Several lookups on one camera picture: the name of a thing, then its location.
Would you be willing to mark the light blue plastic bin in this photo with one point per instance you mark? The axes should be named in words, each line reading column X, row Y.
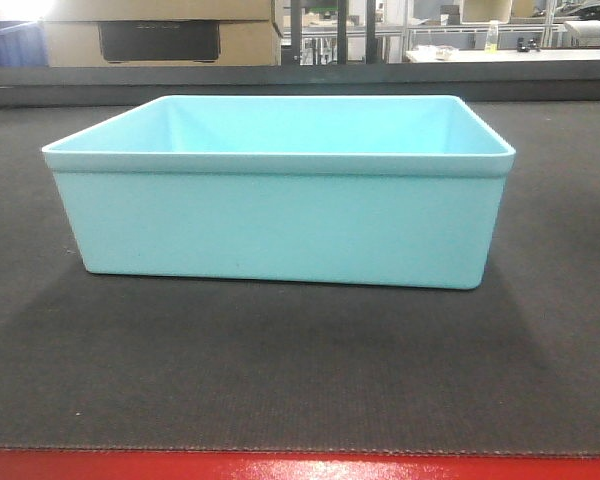
column 400, row 190

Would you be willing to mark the black conveyor belt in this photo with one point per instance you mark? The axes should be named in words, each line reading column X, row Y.
column 512, row 367

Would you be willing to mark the white background table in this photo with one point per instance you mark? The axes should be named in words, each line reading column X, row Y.
column 434, row 54

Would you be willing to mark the yellow plastic bottle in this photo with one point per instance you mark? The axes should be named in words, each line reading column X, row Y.
column 492, row 37

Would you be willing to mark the cardboard box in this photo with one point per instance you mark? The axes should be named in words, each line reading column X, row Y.
column 164, row 33

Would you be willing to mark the blue crate in background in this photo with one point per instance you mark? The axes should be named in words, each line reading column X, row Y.
column 22, row 44

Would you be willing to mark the red conveyor frame edge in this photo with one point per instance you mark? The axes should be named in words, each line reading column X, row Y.
column 40, row 464

